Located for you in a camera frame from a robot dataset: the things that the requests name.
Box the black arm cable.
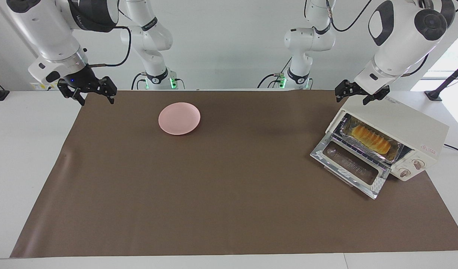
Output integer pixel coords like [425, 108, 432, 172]
[325, 0, 374, 33]
[88, 25, 133, 68]

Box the white toaster oven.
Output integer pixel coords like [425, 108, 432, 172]
[325, 95, 451, 183]

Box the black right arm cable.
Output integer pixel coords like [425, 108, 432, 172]
[88, 25, 133, 68]

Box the aluminium foil tray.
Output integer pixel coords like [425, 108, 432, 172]
[340, 117, 405, 164]

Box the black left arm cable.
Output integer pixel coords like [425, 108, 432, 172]
[325, 0, 374, 33]

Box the pink round plate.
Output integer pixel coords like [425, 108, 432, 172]
[158, 102, 202, 136]

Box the brown table mat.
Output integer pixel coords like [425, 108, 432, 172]
[9, 89, 458, 259]

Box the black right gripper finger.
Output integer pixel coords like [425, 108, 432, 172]
[100, 76, 118, 105]
[58, 84, 86, 106]

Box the sliced golden bread loaf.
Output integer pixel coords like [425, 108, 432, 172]
[350, 124, 392, 154]

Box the black camera stand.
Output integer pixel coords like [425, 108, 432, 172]
[424, 60, 458, 102]

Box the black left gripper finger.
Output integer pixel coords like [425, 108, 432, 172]
[335, 79, 355, 102]
[363, 86, 391, 105]

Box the glass oven door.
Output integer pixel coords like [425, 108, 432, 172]
[309, 132, 392, 200]

